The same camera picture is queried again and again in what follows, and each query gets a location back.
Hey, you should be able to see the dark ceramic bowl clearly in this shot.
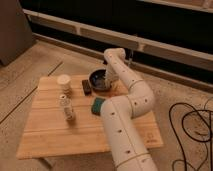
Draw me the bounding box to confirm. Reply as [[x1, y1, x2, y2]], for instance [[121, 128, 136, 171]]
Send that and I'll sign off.
[[89, 69, 112, 92]]

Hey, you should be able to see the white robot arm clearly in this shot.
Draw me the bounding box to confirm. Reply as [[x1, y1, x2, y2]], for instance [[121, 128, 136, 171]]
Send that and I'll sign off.
[[100, 48, 158, 171]]

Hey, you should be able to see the small black box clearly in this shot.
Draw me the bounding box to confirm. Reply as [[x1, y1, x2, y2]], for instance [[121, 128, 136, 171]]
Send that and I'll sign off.
[[82, 80, 92, 95]]

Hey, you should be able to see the green blue sponge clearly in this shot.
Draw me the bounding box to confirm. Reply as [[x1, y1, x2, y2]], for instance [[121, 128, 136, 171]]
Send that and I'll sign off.
[[91, 98, 104, 116]]

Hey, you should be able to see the white ribbed cup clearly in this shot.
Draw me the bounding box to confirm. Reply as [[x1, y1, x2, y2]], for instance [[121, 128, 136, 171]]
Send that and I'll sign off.
[[57, 74, 72, 97]]

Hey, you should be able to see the wooden table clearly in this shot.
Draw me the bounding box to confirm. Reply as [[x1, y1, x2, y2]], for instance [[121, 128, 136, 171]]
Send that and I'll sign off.
[[15, 73, 164, 160]]

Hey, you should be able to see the grey cabinet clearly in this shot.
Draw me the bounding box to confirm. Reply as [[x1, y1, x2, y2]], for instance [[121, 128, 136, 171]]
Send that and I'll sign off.
[[0, 0, 35, 66]]

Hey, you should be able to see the black floor cable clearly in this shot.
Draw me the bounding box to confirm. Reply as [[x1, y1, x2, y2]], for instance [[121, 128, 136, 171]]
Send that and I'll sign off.
[[168, 98, 213, 171]]

